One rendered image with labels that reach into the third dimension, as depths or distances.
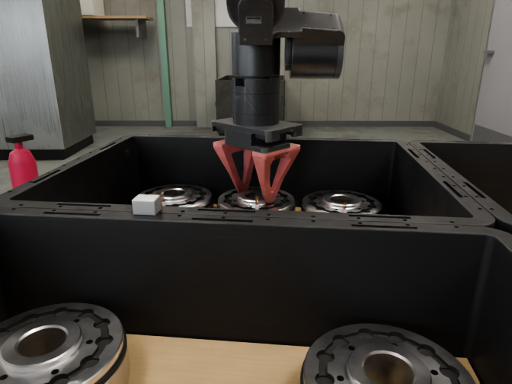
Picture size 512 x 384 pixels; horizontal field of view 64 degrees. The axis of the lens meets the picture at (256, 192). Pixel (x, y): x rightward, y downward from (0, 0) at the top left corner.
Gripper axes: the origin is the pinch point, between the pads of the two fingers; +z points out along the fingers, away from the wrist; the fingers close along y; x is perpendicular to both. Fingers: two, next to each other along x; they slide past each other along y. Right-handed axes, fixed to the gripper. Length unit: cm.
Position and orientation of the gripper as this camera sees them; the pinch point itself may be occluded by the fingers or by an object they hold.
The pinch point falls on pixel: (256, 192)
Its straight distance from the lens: 53.8
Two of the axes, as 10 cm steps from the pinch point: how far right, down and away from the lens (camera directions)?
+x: -7.0, 2.4, -6.8
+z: 0.0, 9.4, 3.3
